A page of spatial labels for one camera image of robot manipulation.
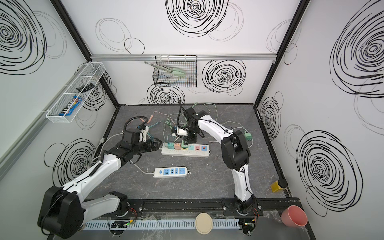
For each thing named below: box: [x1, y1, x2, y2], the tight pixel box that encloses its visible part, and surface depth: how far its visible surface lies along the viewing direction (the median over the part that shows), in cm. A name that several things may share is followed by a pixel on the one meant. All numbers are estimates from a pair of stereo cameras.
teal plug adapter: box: [167, 142, 175, 150], surface depth 91 cm
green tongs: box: [144, 61, 186, 75], surface depth 93 cm
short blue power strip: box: [153, 166, 190, 178], surface depth 85 cm
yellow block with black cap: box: [270, 180, 287, 193], surface depth 76 cm
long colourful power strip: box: [161, 142, 211, 158], surface depth 93 cm
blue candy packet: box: [58, 96, 83, 116], surface depth 72 cm
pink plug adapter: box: [174, 142, 181, 150], surface depth 91 cm
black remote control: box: [75, 82, 96, 93], surface depth 82 cm
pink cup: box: [281, 205, 308, 228], surface depth 65 cm
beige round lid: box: [195, 212, 213, 235], surface depth 66 cm
